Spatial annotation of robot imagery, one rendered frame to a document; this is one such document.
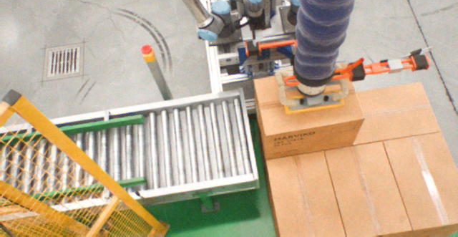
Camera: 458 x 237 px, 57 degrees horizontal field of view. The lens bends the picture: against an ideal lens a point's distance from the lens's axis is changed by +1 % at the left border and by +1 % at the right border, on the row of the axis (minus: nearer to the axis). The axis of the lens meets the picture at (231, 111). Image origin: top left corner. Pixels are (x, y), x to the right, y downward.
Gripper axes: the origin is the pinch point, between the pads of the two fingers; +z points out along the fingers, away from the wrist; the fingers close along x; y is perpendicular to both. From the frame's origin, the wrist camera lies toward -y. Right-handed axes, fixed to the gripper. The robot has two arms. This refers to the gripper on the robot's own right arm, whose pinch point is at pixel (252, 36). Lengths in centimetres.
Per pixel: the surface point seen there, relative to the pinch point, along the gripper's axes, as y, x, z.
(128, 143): -94, -21, 75
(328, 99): 38, -37, 21
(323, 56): 30, -36, -24
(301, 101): 22.5, -35.9, 19.3
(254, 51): 0.4, -3.5, 9.9
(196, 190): -49, -63, 71
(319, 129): 33, -46, 40
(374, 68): 65, -27, 10
